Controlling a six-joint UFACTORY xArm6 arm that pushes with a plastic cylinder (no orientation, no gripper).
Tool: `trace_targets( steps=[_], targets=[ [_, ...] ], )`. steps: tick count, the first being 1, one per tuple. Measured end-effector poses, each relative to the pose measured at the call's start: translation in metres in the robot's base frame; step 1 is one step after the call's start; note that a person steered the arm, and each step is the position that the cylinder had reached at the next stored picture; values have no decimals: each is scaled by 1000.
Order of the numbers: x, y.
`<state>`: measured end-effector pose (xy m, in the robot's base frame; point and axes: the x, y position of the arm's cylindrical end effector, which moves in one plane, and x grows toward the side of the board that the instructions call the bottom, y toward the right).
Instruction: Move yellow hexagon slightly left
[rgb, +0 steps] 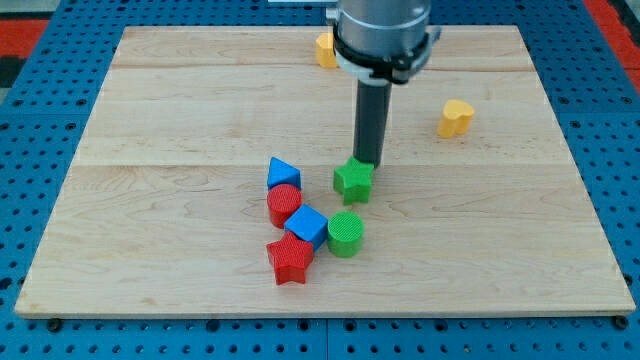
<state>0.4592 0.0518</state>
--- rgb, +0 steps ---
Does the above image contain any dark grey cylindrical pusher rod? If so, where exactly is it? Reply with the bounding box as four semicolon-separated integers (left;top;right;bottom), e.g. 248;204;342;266
353;81;391;168

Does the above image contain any black white tool mount ring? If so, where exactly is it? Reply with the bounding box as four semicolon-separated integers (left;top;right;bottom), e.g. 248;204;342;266
333;25;441;85

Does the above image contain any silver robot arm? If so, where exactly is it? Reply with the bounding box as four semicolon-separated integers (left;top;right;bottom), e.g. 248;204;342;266
332;0;441;167

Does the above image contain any yellow hexagon block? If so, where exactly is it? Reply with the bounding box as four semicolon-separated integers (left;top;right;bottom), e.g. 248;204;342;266
315;32;338;69

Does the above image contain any green star block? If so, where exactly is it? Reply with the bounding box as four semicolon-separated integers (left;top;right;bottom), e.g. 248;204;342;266
333;157;374;205

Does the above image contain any yellow heart block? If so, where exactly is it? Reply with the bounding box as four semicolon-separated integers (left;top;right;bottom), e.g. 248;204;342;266
437;99;475;138

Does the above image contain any blue triangle block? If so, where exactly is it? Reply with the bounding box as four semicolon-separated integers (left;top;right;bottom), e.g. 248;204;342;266
267;157;302;190

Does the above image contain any green cylinder block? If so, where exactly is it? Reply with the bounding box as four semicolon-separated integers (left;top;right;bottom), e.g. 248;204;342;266
328;211;364;258

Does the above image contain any red cylinder block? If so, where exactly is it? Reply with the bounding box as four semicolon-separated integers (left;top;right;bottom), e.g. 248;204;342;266
266;184;303;228

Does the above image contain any blue cube block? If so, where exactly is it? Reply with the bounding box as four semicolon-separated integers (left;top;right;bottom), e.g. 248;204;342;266
284;204;328;251

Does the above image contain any red star block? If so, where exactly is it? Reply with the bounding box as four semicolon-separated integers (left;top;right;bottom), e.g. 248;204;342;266
266;231;314;285

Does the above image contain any light wooden board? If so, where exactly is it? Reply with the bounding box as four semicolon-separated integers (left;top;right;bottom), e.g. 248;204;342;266
15;26;635;319

